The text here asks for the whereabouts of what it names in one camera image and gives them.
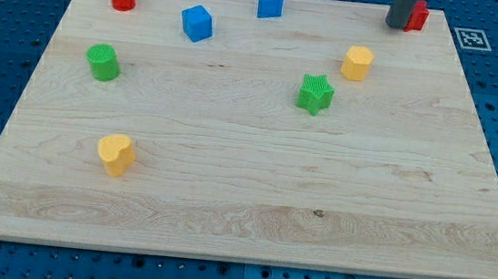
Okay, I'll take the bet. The wooden board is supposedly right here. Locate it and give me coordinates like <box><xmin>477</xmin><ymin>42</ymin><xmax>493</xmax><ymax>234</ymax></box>
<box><xmin>0</xmin><ymin>0</ymin><xmax>498</xmax><ymax>279</ymax></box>

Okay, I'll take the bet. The red block behind tool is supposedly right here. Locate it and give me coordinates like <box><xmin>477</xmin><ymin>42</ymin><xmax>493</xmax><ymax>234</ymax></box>
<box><xmin>403</xmin><ymin>0</ymin><xmax>429</xmax><ymax>32</ymax></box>

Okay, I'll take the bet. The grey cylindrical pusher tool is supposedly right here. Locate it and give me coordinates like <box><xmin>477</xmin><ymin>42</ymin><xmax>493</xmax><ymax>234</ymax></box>
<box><xmin>385</xmin><ymin>0</ymin><xmax>418</xmax><ymax>29</ymax></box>

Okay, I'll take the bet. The blue pentagon block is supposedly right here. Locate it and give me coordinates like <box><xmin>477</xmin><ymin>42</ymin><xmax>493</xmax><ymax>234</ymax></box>
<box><xmin>257</xmin><ymin>0</ymin><xmax>285</xmax><ymax>18</ymax></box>

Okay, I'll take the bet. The white fiducial marker tag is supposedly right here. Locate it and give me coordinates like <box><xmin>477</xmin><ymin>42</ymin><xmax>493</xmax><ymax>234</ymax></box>
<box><xmin>454</xmin><ymin>27</ymin><xmax>492</xmax><ymax>52</ymax></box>

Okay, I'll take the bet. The green star block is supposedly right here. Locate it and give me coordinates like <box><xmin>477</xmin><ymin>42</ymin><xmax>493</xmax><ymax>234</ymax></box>
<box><xmin>296</xmin><ymin>75</ymin><xmax>335</xmax><ymax>116</ymax></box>

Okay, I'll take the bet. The yellow heart block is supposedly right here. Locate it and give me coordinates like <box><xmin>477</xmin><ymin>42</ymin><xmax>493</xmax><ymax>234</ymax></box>
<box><xmin>98</xmin><ymin>133</ymin><xmax>137</xmax><ymax>177</ymax></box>

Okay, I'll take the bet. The yellow hexagon block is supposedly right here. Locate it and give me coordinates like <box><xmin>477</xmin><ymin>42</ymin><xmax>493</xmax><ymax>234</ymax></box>
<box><xmin>341</xmin><ymin>46</ymin><xmax>374</xmax><ymax>81</ymax></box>

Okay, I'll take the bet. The blue cube block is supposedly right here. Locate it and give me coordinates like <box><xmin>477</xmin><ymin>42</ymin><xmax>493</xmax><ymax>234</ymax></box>
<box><xmin>182</xmin><ymin>5</ymin><xmax>213</xmax><ymax>43</ymax></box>

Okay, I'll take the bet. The green cylinder block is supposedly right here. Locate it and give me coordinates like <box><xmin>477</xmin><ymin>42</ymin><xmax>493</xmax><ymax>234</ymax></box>
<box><xmin>86</xmin><ymin>44</ymin><xmax>120</xmax><ymax>82</ymax></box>

